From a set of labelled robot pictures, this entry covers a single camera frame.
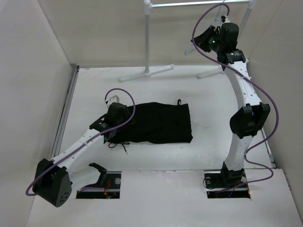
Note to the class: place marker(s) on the light blue wire hanger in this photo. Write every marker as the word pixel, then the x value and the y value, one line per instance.
pixel 192 47

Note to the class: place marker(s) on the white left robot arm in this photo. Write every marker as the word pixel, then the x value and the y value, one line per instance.
pixel 72 171

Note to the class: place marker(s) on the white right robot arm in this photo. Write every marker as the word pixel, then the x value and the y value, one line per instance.
pixel 251 114

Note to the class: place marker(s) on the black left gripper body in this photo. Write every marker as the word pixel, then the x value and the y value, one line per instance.
pixel 125 117

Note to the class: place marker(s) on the white garment rack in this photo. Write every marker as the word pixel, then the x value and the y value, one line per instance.
pixel 167 34

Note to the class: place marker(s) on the left aluminium table rail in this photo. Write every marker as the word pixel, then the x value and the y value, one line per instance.
pixel 65 112

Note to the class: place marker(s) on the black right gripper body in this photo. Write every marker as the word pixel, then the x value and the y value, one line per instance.
pixel 216 45

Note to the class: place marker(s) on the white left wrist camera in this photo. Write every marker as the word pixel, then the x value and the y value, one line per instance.
pixel 113 99

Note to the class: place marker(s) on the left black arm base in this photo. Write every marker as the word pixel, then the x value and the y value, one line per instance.
pixel 98 183

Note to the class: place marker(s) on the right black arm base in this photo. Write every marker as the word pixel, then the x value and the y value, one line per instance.
pixel 216 188

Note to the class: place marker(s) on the black trousers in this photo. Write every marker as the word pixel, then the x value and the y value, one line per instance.
pixel 156 123

